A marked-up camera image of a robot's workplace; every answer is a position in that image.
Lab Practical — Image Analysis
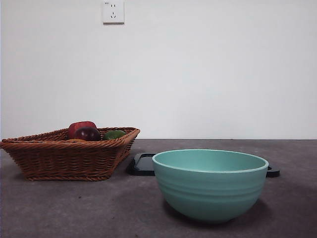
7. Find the teal ribbed bowl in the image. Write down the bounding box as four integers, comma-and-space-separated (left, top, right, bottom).
152, 148, 269, 225

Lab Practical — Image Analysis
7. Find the green avocado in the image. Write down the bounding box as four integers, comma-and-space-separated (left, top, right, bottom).
102, 130, 127, 141

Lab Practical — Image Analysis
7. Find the dark rectangular tray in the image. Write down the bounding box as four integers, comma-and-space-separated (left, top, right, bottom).
126, 153, 280, 178

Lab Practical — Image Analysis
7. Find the dark purple plum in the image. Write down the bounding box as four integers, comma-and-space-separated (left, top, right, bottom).
74, 126, 101, 142

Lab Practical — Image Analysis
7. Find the red apple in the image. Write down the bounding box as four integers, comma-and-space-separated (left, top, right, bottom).
68, 120, 98, 140

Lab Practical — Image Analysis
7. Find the brown wicker basket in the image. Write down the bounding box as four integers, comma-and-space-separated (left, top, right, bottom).
0, 126, 141, 181

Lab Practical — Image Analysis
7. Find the white wall socket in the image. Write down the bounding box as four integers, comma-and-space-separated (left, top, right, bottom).
103, 0, 125, 25

